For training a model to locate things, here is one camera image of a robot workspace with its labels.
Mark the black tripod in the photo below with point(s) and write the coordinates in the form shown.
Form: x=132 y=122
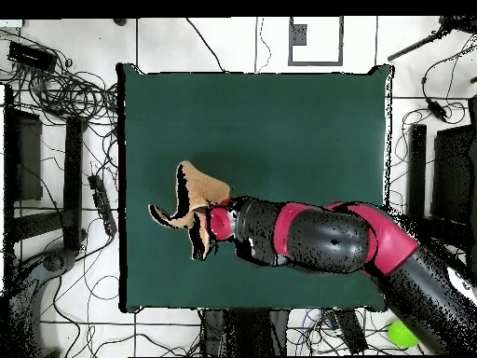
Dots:
x=413 y=46

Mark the orange-tan terry towel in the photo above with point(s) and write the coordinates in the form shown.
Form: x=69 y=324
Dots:
x=201 y=186

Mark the black metal frame stand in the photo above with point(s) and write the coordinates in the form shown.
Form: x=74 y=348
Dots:
x=416 y=167
x=72 y=167

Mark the dark tripod base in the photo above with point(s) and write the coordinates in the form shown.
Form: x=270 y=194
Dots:
x=56 y=261

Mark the bright green ball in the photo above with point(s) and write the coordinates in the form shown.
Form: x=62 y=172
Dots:
x=402 y=335

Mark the black robot pedestal stand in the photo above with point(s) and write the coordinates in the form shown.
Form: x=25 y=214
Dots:
x=246 y=335

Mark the black power adapter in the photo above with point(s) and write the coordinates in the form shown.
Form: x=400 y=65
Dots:
x=436 y=110

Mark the black electronics box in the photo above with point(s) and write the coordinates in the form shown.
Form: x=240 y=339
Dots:
x=31 y=56

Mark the black power strip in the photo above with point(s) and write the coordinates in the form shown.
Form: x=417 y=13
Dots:
x=102 y=205

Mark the dark green table cloth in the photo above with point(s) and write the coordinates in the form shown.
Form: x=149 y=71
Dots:
x=223 y=104

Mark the black rectangular floor device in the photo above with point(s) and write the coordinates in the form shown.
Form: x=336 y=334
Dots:
x=350 y=332

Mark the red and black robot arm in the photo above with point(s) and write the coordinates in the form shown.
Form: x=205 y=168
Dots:
x=328 y=238

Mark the grey square floor frame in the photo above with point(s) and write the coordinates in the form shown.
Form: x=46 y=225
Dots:
x=298 y=35

